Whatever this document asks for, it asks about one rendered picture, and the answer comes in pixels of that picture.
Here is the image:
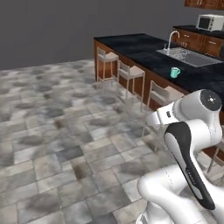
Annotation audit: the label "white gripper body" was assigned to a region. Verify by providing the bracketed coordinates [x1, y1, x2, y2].
[144, 110, 162, 128]

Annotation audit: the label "brown wooden dining counter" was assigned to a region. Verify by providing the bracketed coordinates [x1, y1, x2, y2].
[93, 32, 224, 163]

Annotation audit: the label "teal cup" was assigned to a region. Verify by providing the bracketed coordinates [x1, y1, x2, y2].
[170, 66, 181, 80]

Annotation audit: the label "beige seat bar stool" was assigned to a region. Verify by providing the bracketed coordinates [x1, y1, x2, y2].
[95, 46, 120, 89]
[141, 80, 186, 153]
[115, 59, 146, 114]

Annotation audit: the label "steel sink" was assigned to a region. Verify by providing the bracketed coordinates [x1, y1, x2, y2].
[155, 46, 224, 68]

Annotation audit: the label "white curved tap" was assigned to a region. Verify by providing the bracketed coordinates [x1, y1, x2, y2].
[165, 30, 181, 55]

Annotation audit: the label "brown wooden base cupboards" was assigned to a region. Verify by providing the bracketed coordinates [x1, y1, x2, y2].
[171, 24, 224, 59]

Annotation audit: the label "white microwave oven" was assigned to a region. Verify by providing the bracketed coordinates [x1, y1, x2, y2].
[195, 13, 224, 32]

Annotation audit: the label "brown wooden wall cupboards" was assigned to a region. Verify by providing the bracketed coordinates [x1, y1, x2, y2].
[184, 0, 224, 11]

